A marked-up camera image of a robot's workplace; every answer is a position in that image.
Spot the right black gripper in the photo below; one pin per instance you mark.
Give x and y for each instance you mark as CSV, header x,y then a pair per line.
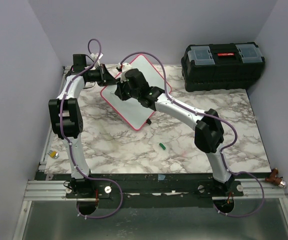
x,y
119,89

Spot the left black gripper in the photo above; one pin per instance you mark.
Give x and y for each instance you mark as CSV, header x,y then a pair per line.
x,y
106,78

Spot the whiteboard with pink frame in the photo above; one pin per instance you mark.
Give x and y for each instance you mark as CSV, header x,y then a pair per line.
x,y
131,110

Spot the green marker cap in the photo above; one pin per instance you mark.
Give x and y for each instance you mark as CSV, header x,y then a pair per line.
x,y
162,146

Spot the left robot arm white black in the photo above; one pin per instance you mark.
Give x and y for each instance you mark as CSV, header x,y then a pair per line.
x,y
65,114

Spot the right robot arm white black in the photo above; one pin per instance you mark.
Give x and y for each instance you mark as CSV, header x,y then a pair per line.
x,y
207,127

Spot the small yellow connector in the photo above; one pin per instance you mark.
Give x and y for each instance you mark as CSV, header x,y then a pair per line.
x,y
53,154

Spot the black toolbox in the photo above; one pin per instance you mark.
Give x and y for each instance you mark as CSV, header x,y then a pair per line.
x,y
221,66

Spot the copper pipe fitting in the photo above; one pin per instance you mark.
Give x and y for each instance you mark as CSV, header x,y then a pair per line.
x,y
275,179

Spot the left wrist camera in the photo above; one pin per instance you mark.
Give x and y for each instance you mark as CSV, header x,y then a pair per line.
x,y
96,59

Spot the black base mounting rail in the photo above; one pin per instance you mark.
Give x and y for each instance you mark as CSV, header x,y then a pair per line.
x,y
150,190

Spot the aluminium frame rail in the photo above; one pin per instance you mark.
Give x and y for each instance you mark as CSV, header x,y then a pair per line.
x,y
45,186

